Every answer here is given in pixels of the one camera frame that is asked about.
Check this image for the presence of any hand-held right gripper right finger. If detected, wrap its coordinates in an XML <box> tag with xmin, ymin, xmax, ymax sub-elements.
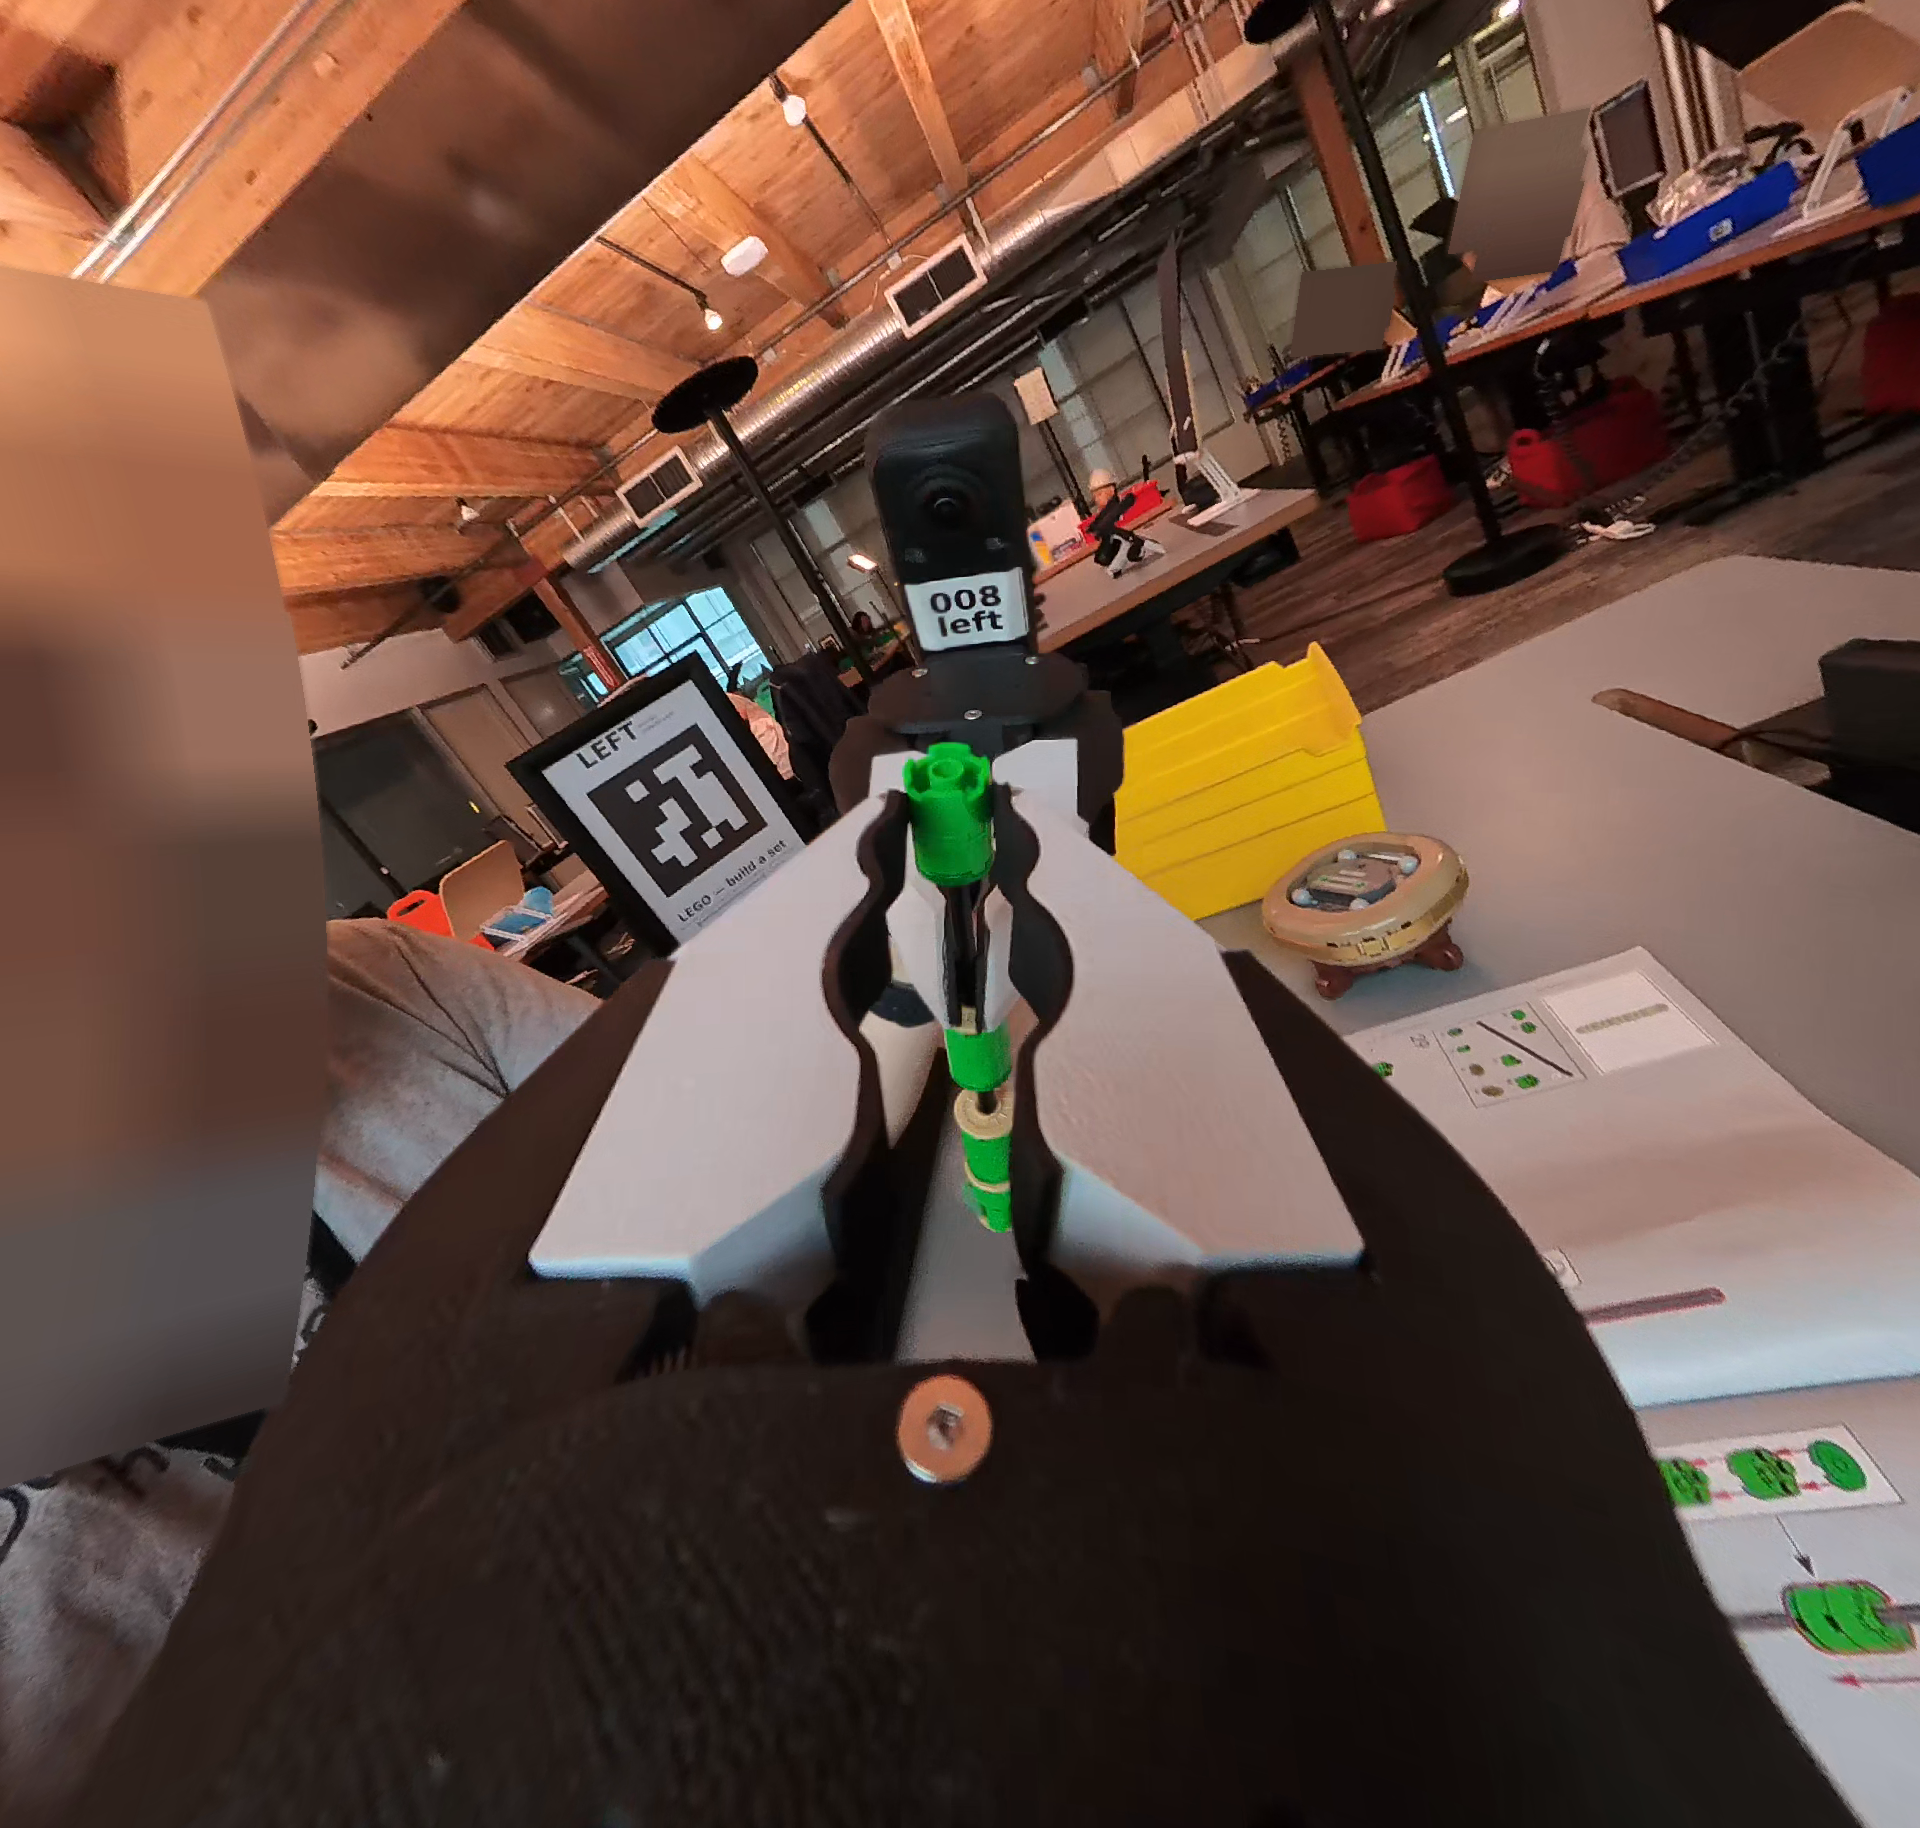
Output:
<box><xmin>990</xmin><ymin>791</ymin><xmax>1369</xmax><ymax>1306</ymax></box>

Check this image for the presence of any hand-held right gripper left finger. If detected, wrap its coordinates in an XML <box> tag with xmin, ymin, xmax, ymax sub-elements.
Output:
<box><xmin>528</xmin><ymin>791</ymin><xmax>904</xmax><ymax>1328</ymax></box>

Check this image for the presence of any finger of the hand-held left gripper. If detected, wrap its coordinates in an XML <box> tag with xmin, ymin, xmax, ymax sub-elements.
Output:
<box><xmin>1003</xmin><ymin>741</ymin><xmax>1086</xmax><ymax>847</ymax></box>
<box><xmin>882</xmin><ymin>885</ymin><xmax>948</xmax><ymax>1027</ymax></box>

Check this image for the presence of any large green cylinder brick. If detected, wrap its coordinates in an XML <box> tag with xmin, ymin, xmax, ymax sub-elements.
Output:
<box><xmin>899</xmin><ymin>741</ymin><xmax>1000</xmax><ymax>887</ymax></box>

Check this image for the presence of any toy bamboo stalk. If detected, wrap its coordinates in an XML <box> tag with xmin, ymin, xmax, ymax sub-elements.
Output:
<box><xmin>938</xmin><ymin>865</ymin><xmax>1023</xmax><ymax>1243</ymax></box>

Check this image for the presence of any curved desk lamp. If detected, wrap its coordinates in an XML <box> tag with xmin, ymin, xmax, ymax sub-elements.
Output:
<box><xmin>1156</xmin><ymin>227</ymin><xmax>1253</xmax><ymax>526</ymax></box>

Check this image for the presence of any black desk device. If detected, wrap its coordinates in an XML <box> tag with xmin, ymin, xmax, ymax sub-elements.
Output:
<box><xmin>1741</xmin><ymin>637</ymin><xmax>1920</xmax><ymax>810</ymax></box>

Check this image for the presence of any round tan toy pot base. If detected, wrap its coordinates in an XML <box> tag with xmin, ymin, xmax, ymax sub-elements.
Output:
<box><xmin>1260</xmin><ymin>834</ymin><xmax>1472</xmax><ymax>1001</ymax></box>

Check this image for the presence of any framed marker sign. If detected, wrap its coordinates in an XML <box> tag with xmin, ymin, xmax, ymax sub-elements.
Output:
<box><xmin>504</xmin><ymin>659</ymin><xmax>813</xmax><ymax>953</ymax></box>

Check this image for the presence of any grey background table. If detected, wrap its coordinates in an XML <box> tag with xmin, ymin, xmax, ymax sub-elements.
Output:
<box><xmin>1036</xmin><ymin>486</ymin><xmax>1322</xmax><ymax>659</ymax></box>

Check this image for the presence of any black floor lamp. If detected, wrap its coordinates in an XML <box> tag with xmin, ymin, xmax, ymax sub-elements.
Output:
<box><xmin>649</xmin><ymin>355</ymin><xmax>840</xmax><ymax>648</ymax></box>

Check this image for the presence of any building instruction booklet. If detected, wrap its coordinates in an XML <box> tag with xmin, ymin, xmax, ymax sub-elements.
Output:
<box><xmin>1344</xmin><ymin>947</ymin><xmax>1920</xmax><ymax>1828</ymax></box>

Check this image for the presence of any silver ventilation duct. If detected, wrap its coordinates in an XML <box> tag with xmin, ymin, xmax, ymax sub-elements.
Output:
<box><xmin>555</xmin><ymin>88</ymin><xmax>1322</xmax><ymax>573</ymax></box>

